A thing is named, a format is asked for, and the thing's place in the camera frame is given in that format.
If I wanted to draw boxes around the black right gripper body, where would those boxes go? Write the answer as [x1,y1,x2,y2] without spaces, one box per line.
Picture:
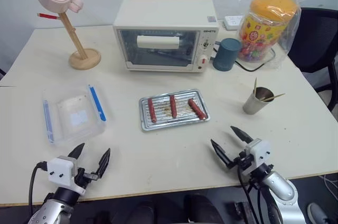
[227,150,259,176]

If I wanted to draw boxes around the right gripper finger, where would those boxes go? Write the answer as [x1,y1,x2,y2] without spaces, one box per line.
[230,125,254,144]
[210,139,236,169]

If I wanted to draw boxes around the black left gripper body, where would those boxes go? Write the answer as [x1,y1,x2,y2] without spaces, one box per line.
[71,167,99,190]

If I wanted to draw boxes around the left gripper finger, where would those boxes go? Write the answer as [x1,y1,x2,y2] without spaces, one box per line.
[90,147,111,181]
[67,143,86,160]

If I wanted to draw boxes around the steel cup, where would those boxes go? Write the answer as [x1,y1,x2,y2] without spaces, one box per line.
[242,87,275,115]

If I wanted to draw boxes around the clear container with blue clips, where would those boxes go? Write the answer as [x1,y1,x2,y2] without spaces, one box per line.
[42,83,108,147]

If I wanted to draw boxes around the dark rounded shape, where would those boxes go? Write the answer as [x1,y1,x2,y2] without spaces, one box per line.
[183,194,226,224]

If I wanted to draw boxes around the metal baking tray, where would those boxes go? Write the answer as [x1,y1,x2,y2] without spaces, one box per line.
[138,89,211,132]

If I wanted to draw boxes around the long red sausage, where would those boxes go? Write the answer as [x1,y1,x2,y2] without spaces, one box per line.
[147,98,158,124]

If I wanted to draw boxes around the teal cylindrical cup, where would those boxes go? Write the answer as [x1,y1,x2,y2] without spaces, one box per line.
[212,38,242,72]

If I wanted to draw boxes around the grey shoe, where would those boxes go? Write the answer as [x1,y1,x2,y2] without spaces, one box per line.
[306,202,331,224]

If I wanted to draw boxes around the wooden stand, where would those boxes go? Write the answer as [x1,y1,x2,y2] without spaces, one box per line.
[57,0,102,71]

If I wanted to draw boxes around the candy jar in plastic bag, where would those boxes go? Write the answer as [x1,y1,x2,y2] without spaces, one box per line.
[224,0,313,71]

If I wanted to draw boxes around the white power strip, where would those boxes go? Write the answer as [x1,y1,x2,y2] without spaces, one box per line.
[223,14,245,32]

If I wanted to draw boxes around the candy jar with orange lid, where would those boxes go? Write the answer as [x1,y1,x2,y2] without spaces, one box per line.
[237,0,299,62]

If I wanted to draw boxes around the black office chair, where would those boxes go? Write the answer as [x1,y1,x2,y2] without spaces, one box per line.
[287,7,338,122]

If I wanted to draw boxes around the cream toaster oven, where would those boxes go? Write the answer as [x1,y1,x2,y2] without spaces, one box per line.
[112,0,221,73]

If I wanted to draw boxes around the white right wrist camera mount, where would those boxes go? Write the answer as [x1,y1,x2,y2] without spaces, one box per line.
[244,138,272,169]

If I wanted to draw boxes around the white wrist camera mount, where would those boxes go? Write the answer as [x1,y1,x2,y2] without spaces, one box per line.
[244,138,272,169]
[46,155,87,196]

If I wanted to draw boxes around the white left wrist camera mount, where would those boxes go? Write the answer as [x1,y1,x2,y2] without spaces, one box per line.
[46,155,87,196]

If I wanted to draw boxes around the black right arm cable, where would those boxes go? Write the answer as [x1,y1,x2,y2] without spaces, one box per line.
[236,165,265,224]

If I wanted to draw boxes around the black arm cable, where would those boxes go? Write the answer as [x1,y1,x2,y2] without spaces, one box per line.
[28,161,49,217]
[236,165,265,224]

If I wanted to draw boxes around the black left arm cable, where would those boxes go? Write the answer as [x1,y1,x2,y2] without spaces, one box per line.
[28,161,49,217]

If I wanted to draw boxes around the black power cord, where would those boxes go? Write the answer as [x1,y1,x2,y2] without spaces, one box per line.
[210,40,277,73]

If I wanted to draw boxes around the white cables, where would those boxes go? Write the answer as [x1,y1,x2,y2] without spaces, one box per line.
[320,173,338,201]

